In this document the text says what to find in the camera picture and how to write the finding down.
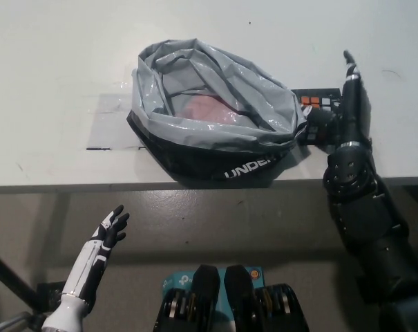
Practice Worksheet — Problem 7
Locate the clear plastic tape sheet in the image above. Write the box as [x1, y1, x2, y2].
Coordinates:
[86, 82, 149, 150]

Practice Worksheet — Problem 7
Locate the grey and black plastic bag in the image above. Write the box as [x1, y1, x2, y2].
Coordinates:
[126, 38, 308, 190]

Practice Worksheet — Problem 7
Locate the teal tp-link box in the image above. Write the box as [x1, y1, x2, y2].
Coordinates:
[161, 266, 265, 332]

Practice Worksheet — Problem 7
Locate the black diagonal stand bar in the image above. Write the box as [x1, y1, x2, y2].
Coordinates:
[0, 245, 40, 312]

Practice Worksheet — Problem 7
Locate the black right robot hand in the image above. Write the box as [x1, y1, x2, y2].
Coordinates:
[300, 50, 374, 153]

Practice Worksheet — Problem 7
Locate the pink red object in film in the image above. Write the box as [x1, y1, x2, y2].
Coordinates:
[179, 95, 244, 124]

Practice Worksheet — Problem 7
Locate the black tape marker patch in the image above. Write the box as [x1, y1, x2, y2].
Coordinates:
[290, 88, 344, 148]

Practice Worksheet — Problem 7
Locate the rubik's cube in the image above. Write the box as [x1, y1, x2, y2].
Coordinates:
[296, 93, 341, 145]

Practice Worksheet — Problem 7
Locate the silver metal tube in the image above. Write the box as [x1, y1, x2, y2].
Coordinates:
[0, 311, 33, 332]

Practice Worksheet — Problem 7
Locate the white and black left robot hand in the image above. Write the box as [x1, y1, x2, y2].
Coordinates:
[60, 204, 131, 302]

